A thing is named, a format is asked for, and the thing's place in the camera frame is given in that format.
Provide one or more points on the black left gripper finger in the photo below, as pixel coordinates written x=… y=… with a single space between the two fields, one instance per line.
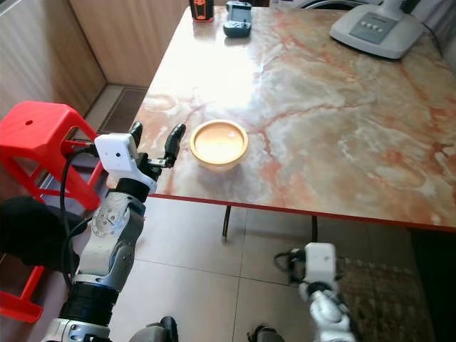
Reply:
x=175 y=141
x=136 y=132

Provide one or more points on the tan plastic bowl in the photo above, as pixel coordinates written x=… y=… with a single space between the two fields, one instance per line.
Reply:
x=219 y=144

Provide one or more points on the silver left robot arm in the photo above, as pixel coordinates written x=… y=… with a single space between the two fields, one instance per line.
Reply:
x=110 y=249

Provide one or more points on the brown door mat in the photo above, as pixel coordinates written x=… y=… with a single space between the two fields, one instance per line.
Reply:
x=125 y=110

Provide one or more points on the black metal table leg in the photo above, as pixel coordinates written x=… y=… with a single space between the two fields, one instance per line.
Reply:
x=226 y=222
x=314 y=231

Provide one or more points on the robot right leg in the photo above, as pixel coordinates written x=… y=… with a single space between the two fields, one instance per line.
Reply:
x=263 y=334

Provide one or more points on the brown patterned rug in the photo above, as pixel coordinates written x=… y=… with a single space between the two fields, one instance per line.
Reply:
x=377 y=299

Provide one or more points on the red plastic stool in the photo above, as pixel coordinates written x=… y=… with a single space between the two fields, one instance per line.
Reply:
x=18 y=303
x=35 y=132

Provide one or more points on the red and black device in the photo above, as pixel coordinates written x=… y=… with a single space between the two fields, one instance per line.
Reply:
x=201 y=9

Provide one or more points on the dark blue handheld controller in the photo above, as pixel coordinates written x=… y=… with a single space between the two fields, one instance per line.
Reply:
x=237 y=20

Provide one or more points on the person's leg in black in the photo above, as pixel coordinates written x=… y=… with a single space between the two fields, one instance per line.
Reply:
x=35 y=231

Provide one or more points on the grey appliance base with buttons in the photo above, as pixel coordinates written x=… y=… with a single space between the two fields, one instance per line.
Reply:
x=374 y=30

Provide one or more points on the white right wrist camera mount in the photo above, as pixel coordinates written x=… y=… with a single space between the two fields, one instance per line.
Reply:
x=320 y=261

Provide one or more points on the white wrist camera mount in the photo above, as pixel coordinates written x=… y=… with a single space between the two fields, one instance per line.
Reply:
x=320 y=261
x=117 y=158

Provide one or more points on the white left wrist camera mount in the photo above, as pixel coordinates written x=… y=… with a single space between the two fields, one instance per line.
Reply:
x=117 y=158

